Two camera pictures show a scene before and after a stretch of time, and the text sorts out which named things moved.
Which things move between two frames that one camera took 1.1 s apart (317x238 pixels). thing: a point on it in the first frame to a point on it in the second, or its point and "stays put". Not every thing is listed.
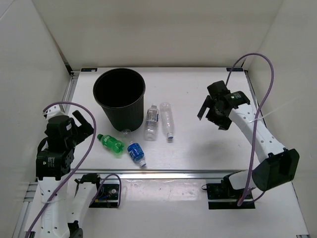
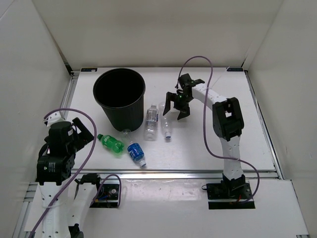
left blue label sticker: x=88 y=69 stays put
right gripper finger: x=223 y=122 to x=184 y=111
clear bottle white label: x=150 y=130 stays put
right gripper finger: x=206 y=104 to x=170 y=96
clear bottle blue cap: x=167 y=118 stays put
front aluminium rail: x=156 y=173 stays put
